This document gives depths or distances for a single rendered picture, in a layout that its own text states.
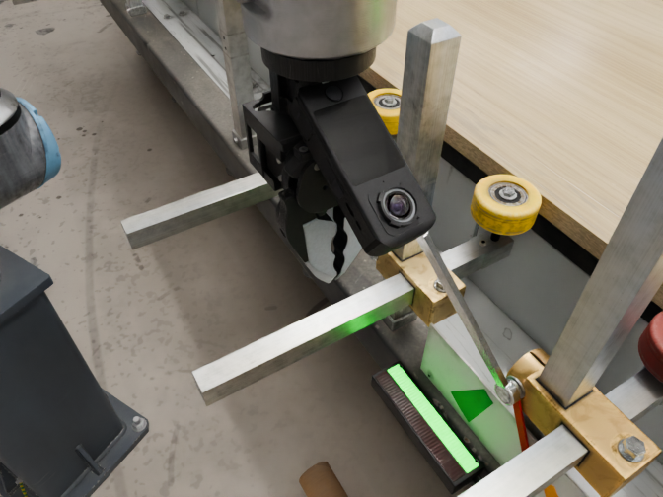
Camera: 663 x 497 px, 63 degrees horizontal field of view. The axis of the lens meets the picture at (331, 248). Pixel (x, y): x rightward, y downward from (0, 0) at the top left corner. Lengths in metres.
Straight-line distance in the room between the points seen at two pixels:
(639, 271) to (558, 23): 0.81
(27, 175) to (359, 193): 0.79
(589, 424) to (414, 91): 0.35
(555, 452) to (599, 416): 0.05
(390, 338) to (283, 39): 0.54
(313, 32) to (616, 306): 0.30
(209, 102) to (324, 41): 0.98
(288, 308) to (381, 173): 1.38
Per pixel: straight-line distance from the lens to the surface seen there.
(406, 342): 0.77
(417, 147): 0.57
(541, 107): 0.89
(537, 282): 0.86
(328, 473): 1.36
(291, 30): 0.31
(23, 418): 1.27
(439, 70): 0.54
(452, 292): 0.50
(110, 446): 1.54
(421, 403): 0.73
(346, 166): 0.33
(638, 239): 0.42
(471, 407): 0.69
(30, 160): 1.03
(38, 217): 2.25
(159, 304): 1.79
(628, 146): 0.86
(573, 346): 0.51
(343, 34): 0.31
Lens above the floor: 1.33
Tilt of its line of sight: 46 degrees down
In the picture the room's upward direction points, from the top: straight up
